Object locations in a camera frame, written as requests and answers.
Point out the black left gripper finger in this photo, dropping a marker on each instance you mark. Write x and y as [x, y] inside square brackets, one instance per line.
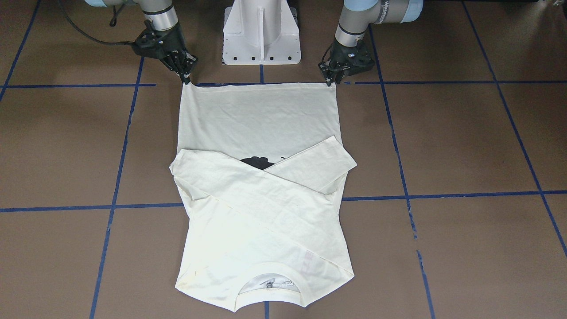
[340, 76]
[329, 77]

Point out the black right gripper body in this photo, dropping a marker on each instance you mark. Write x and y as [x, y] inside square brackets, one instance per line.
[173, 40]

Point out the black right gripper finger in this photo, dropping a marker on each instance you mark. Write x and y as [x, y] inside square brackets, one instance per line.
[188, 64]
[181, 69]

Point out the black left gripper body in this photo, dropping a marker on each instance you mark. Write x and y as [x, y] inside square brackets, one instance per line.
[339, 50]

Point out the cream long-sleeve cat shirt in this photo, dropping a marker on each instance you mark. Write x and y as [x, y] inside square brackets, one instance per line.
[261, 171]

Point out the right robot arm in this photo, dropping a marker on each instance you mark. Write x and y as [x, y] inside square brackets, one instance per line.
[160, 12]

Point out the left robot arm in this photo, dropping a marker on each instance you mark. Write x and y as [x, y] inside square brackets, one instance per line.
[357, 15]

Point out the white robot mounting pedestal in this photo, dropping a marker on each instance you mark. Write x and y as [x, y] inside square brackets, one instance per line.
[260, 32]

